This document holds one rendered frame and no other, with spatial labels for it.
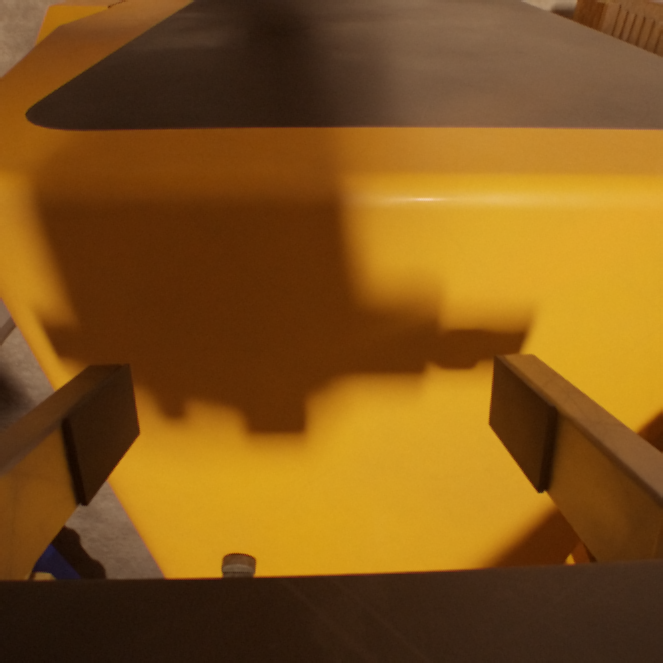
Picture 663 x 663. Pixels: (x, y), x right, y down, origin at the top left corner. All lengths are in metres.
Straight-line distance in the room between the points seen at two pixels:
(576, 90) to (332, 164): 0.16
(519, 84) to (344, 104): 0.10
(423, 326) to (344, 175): 0.07
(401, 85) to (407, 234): 0.12
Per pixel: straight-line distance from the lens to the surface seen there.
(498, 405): 0.16
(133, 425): 0.17
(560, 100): 0.27
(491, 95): 0.27
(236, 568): 0.37
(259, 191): 0.16
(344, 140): 0.20
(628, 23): 0.84
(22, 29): 1.21
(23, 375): 1.82
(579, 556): 0.91
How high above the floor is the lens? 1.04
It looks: 49 degrees down
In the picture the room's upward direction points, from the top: 179 degrees counter-clockwise
